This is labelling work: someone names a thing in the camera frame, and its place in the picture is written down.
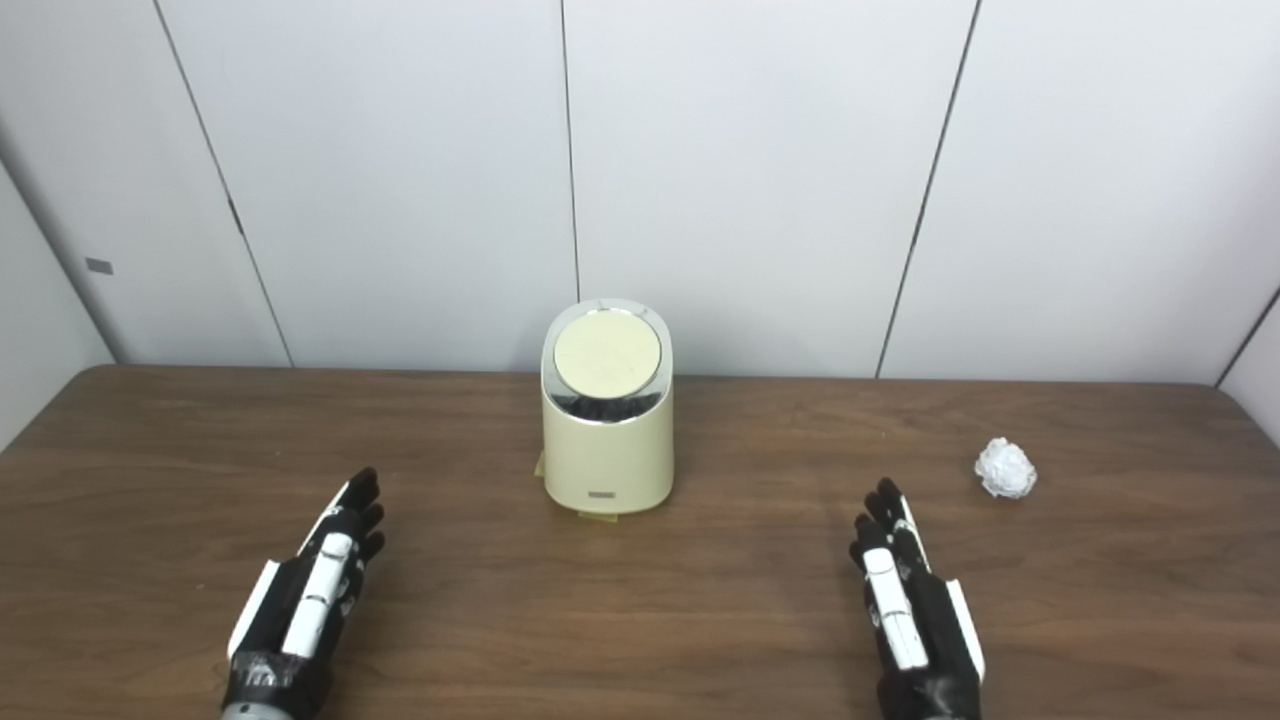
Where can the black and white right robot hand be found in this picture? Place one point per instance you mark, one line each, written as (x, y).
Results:
(925, 630)

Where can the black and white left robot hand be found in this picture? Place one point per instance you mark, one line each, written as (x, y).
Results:
(300, 600)

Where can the white paper ball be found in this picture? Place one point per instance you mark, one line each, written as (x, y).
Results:
(1006, 468)

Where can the cream-colored bin body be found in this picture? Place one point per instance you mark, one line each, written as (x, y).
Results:
(607, 455)

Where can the round cream bin lid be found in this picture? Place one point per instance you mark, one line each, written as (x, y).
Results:
(607, 354)

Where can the grey wall sticker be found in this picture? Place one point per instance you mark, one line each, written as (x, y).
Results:
(99, 266)

